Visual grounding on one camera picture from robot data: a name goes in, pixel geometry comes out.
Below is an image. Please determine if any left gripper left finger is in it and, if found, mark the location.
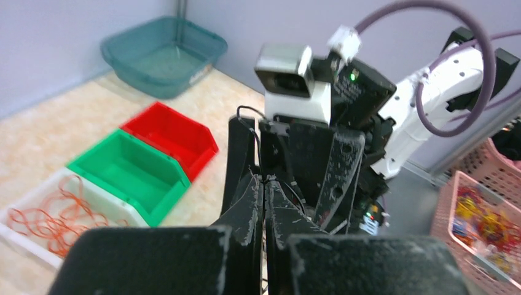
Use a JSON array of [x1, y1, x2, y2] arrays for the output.
[[213, 174, 264, 245]]

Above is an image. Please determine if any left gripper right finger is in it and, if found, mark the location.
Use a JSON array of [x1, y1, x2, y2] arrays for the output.
[[266, 176, 331, 249]]

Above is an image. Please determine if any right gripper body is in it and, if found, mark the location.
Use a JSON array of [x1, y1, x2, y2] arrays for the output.
[[221, 116, 366, 228]]

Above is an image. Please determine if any black cable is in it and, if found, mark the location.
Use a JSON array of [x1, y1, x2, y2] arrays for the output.
[[236, 104, 306, 216]]

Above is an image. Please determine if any orange cable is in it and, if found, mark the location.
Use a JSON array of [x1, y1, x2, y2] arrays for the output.
[[6, 175, 131, 258]]

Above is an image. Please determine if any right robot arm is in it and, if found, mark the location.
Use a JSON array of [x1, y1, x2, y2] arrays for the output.
[[253, 27, 519, 226]]

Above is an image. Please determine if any red plastic bin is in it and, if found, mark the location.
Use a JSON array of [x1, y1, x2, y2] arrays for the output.
[[120, 101, 219, 181]]

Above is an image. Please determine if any green plastic bin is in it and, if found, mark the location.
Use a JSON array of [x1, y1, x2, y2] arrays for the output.
[[67, 129, 191, 227]]

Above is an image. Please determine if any pink plastic basket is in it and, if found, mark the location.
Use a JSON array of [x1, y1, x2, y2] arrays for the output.
[[431, 171, 520, 294]]

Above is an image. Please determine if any teal translucent tub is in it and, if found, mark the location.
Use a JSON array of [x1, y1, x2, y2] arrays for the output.
[[100, 16, 228, 99]]

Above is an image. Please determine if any white plastic bin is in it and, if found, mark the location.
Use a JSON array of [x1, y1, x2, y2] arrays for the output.
[[1, 168, 147, 269]]

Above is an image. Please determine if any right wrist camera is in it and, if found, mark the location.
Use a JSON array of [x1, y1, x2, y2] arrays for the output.
[[254, 26, 361, 125]]

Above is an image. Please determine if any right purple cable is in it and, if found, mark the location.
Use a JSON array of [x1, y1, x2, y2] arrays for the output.
[[354, 0, 521, 138]]

